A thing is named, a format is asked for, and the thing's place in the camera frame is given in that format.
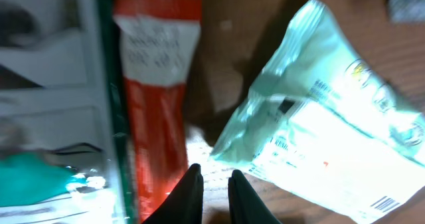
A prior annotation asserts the white green glove package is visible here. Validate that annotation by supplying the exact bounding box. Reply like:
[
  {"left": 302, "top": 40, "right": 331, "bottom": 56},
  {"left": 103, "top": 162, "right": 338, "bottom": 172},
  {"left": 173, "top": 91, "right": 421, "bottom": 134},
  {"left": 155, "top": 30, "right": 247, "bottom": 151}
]
[{"left": 1, "top": 0, "right": 133, "bottom": 223}]

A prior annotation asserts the white tub with blue label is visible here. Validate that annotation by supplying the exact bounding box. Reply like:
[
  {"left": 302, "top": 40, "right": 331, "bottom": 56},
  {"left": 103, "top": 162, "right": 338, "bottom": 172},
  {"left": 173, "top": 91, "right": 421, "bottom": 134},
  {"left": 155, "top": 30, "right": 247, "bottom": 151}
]
[{"left": 386, "top": 0, "right": 424, "bottom": 23}]

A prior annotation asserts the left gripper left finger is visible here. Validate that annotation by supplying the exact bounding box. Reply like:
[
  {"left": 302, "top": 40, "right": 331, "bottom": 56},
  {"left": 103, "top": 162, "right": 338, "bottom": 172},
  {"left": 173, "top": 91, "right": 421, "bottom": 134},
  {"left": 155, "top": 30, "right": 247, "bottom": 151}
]
[{"left": 142, "top": 164, "right": 204, "bottom": 224}]

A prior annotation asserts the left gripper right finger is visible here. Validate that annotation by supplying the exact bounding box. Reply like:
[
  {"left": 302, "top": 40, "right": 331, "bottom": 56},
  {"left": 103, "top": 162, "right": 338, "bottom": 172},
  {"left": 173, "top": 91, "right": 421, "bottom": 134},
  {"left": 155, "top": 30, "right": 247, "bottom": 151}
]
[{"left": 228, "top": 169, "right": 281, "bottom": 224}]

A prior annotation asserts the mint green wipes packet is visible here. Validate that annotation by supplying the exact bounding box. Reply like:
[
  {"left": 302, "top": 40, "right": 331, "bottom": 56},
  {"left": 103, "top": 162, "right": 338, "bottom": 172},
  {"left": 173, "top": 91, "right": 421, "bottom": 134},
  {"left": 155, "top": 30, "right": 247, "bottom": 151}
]
[{"left": 211, "top": 0, "right": 424, "bottom": 223}]

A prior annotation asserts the red snack packet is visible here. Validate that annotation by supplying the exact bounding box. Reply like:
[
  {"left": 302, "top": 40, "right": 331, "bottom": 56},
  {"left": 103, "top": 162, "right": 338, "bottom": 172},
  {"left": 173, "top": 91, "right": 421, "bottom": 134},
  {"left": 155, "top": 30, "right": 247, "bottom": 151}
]
[{"left": 113, "top": 0, "right": 202, "bottom": 221}]

